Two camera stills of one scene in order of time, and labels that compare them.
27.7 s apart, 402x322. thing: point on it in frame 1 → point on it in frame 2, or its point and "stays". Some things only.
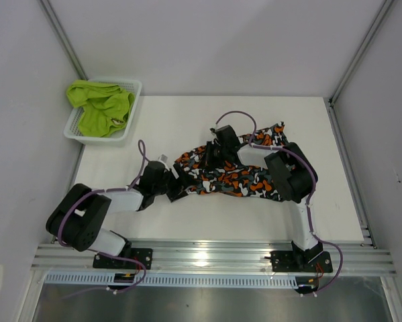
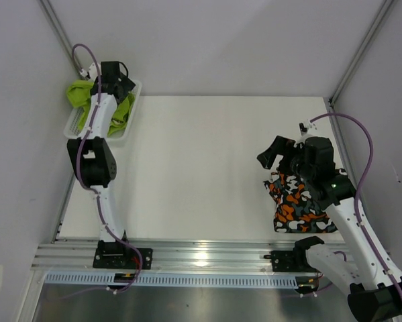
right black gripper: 210,164 → 280,147
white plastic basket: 72,131 stays
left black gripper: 176,195 → 127,84
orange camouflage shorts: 198,176 → 298,208
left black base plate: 144,255 stays
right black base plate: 287,261 stays
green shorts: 105,107 stays
